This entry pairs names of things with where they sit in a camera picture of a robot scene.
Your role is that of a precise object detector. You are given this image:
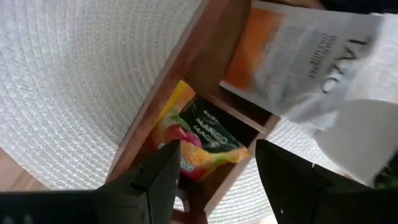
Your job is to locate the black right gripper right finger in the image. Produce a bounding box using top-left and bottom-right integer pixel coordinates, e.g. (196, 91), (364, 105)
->
(254, 139), (352, 224)

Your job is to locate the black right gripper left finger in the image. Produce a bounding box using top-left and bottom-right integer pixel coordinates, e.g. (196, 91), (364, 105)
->
(95, 139), (182, 224)

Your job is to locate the yellow mango tea packet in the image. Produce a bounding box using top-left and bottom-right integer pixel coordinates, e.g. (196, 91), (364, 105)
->
(152, 80), (253, 183)

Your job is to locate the white orange Tazo tea packet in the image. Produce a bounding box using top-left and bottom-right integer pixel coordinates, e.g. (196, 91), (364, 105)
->
(219, 0), (385, 125)

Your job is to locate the wooden three-compartment tea box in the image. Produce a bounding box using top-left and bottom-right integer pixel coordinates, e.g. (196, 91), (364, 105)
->
(105, 0), (326, 224)

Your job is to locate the white round woven placemat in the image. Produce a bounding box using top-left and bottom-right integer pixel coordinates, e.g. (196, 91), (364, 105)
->
(0, 0), (398, 224)

